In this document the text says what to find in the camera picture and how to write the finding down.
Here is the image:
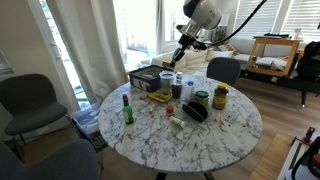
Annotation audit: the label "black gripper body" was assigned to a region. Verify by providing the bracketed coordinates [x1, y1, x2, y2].
[171, 34, 207, 65]

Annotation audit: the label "clear jar dark contents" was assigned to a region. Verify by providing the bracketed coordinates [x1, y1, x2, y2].
[171, 72, 183, 99]

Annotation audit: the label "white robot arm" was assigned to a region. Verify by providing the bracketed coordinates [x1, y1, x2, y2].
[170, 0, 222, 67]

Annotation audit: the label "beige sofa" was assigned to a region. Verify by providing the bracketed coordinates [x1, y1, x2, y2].
[148, 48, 233, 74]

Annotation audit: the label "clear plastic cup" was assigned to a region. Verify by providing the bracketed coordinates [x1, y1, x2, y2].
[160, 71, 175, 93]

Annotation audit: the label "grey chair behind table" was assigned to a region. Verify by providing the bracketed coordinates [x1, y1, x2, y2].
[206, 57, 241, 86]

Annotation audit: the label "white bottle blue cap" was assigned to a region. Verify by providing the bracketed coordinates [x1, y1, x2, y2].
[185, 81, 195, 101]

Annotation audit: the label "blue cardboard box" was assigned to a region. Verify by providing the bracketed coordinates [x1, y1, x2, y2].
[129, 65, 171, 93]

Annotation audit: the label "green lidded jar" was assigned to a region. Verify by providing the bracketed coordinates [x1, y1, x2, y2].
[195, 91, 209, 106]

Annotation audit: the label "brown vitamin bottle yellow lid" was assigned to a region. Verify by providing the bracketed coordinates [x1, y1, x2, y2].
[212, 83, 229, 110]

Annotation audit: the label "black oval eyeglass case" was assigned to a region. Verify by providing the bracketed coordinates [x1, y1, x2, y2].
[182, 102, 208, 122]

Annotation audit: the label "wooden side table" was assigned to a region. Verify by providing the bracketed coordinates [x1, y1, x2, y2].
[246, 37, 300, 77]

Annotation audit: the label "small white green tube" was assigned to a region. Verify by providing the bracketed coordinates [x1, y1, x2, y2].
[169, 116, 185, 128]

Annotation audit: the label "green glass bottle red cap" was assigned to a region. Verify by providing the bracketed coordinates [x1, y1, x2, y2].
[122, 94, 134, 124]

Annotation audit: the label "clear plastic storage bin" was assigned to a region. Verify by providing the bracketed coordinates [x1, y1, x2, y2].
[71, 102, 101, 135]

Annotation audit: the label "black table base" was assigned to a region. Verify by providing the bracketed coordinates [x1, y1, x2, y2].
[155, 172, 216, 180]

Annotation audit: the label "blue chair foreground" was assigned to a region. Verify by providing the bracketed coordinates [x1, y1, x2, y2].
[0, 139, 98, 180]

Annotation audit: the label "grey chair left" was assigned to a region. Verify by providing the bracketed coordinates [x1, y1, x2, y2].
[0, 74, 71, 159]

